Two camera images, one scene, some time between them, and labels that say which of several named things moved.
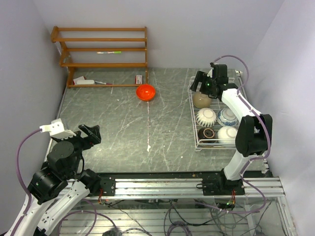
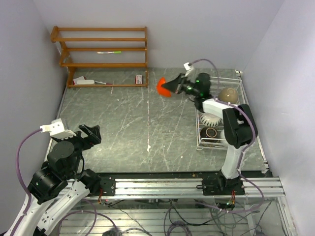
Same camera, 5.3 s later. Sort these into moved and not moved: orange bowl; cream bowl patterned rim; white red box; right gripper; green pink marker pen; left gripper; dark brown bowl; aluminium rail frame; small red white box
Moved: cream bowl patterned rim; right gripper; orange bowl
Not moved: small red white box; green pink marker pen; white red box; aluminium rail frame; left gripper; dark brown bowl
